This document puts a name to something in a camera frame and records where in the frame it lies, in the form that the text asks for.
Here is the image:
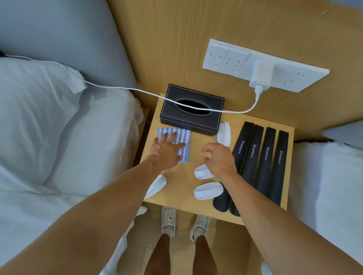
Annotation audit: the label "person's left hand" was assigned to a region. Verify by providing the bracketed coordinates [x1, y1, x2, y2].
[143, 130, 187, 173]

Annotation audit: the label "person's right hand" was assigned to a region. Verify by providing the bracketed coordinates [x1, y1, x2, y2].
[200, 142, 239, 182]

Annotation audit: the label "white brush grey bristles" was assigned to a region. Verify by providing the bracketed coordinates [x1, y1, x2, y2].
[144, 173, 168, 200]
[193, 181, 224, 202]
[193, 163, 216, 180]
[216, 121, 232, 148]

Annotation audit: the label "blue white striped cloth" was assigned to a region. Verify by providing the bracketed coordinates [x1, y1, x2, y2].
[155, 127, 192, 164]

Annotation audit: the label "wooden nightstand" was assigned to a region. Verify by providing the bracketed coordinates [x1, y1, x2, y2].
[134, 92, 297, 275]

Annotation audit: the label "person's right forearm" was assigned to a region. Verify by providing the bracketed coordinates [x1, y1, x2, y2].
[215, 173, 363, 275]

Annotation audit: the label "person's left forearm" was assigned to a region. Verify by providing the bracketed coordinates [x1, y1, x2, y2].
[0, 154, 166, 275]

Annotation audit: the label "person's left white shoe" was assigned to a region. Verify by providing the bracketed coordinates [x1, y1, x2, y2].
[159, 206, 178, 239]

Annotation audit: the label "person's white shoe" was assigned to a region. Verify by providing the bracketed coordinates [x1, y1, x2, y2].
[159, 206, 178, 239]
[189, 214, 212, 243]

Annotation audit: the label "person's right white shoe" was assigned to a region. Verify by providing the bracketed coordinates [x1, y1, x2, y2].
[189, 214, 212, 243]

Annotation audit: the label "person's right leg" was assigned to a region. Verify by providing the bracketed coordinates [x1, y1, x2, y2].
[192, 235, 222, 275]

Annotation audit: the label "person's leg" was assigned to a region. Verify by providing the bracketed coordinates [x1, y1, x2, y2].
[192, 235, 222, 275]
[142, 232, 173, 275]

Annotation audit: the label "person's left leg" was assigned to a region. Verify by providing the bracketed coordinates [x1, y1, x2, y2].
[142, 232, 173, 275]

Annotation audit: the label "black leather tissue box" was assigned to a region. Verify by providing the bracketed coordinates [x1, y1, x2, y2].
[159, 83, 226, 137]

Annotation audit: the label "white charger plug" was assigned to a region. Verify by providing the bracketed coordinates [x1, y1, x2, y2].
[248, 60, 275, 91]

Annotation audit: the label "wooden headboard panel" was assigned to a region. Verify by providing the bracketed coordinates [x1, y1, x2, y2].
[94, 0, 363, 146]

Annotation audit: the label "grey headboard cushion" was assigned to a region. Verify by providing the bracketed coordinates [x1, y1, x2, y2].
[0, 0, 142, 89]
[322, 114, 363, 152]

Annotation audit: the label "white pillow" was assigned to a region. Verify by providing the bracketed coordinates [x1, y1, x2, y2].
[0, 56, 90, 187]

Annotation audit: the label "white charging cable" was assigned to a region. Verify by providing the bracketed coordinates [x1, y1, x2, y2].
[1, 53, 265, 115]

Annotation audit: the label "white switch socket panel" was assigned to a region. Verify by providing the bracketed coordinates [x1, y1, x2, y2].
[201, 38, 332, 95]

